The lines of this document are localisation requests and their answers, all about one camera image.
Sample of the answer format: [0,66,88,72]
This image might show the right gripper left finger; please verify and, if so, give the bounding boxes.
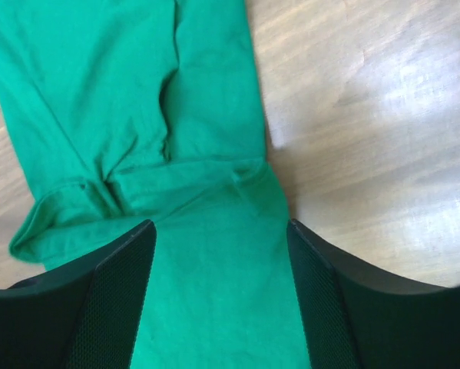
[0,221,156,368]

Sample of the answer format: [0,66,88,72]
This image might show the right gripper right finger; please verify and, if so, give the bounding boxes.
[286,220,460,368]

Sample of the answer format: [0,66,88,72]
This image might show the green polo shirt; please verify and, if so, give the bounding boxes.
[0,1,309,368]

